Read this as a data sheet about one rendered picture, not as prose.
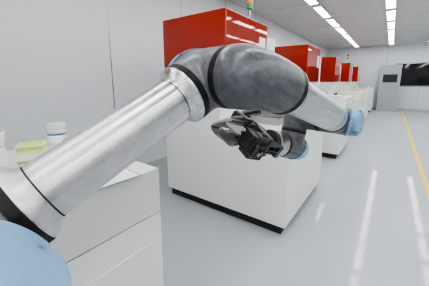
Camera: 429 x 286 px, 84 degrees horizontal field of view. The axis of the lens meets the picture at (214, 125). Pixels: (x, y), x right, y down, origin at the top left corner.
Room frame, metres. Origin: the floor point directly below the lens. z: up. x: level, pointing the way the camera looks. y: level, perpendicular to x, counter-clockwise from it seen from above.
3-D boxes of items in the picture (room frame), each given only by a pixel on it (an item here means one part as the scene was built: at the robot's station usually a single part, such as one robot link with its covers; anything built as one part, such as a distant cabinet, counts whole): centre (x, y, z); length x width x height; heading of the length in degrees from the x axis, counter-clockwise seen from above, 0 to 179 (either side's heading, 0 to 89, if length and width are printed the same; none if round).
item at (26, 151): (0.77, 0.60, 1.00); 0.07 x 0.07 x 0.07; 28
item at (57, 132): (0.99, 0.67, 1.01); 0.07 x 0.07 x 0.10
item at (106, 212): (0.76, 0.53, 0.89); 0.62 x 0.35 x 0.14; 54
